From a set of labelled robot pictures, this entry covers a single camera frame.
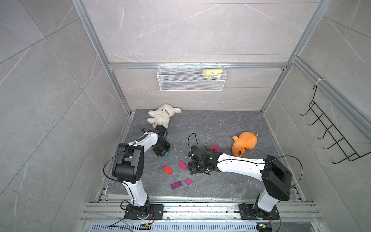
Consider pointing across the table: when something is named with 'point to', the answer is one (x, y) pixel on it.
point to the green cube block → (207, 147)
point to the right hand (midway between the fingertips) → (193, 168)
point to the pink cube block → (188, 181)
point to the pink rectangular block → (182, 165)
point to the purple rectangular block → (176, 184)
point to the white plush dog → (161, 116)
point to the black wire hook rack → (334, 131)
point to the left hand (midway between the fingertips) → (169, 149)
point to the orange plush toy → (246, 140)
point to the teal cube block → (166, 154)
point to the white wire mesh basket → (188, 78)
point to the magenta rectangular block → (213, 147)
